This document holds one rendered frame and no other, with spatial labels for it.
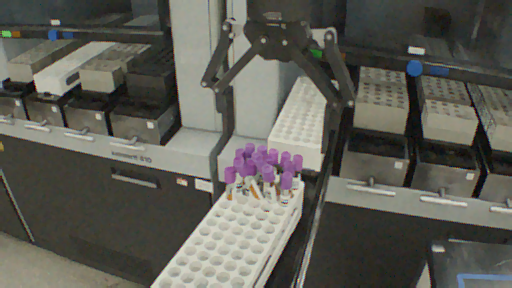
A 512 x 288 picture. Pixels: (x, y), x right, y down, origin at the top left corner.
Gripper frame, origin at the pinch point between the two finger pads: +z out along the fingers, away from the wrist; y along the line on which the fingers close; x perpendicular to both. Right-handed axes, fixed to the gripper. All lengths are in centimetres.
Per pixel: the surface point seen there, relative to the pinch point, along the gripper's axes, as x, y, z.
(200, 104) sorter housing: 30.9, -25.8, 15.3
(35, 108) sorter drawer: 22, -73, 18
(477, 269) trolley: -5.4, 32.1, 14.2
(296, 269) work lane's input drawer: -10.4, 5.9, 14.5
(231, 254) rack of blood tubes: -14.8, -1.7, 8.6
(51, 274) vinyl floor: 17, -97, 96
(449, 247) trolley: -1.7, 28.0, 14.3
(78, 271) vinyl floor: 23, -86, 97
